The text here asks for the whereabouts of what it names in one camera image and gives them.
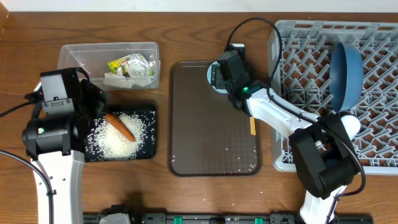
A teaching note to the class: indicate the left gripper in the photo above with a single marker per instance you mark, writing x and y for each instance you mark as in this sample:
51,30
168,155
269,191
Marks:
94,101

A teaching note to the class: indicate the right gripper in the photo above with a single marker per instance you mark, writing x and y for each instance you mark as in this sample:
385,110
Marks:
224,66

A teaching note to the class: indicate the small light blue bowl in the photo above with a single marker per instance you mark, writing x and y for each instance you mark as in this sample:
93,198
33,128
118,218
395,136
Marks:
215,78

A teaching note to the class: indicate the white tissue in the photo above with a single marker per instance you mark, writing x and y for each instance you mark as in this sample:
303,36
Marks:
125,82

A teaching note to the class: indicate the wooden chopstick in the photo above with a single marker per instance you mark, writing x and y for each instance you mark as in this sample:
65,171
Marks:
254,126
251,125

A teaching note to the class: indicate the green yellow snack wrapper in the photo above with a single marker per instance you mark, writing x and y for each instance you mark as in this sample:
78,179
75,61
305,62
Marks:
119,66

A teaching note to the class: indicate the orange carrot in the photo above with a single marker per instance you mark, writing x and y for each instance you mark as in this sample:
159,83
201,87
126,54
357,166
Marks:
120,127

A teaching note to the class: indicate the white rice pile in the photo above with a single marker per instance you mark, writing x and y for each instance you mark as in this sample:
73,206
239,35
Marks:
119,140

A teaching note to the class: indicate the large blue plate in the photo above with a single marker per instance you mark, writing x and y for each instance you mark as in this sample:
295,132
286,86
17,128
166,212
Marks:
346,75

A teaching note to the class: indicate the light blue cup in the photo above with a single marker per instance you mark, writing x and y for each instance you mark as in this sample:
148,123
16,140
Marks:
351,125

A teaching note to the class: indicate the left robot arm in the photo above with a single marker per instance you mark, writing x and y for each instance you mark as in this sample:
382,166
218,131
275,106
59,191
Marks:
58,156

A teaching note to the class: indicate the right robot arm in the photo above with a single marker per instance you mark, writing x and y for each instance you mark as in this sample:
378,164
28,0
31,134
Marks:
323,153

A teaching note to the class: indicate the grey dishwasher rack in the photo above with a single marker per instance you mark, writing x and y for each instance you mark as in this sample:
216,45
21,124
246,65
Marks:
302,50

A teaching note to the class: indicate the clear plastic bin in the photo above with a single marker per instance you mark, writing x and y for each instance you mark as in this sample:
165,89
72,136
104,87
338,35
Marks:
93,58

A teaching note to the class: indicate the brown serving tray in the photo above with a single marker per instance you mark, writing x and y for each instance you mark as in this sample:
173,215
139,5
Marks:
207,136

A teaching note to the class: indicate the black shallow tray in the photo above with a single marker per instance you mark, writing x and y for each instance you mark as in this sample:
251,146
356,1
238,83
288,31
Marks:
149,149

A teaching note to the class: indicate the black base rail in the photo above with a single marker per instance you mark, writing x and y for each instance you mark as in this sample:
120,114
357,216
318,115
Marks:
123,214

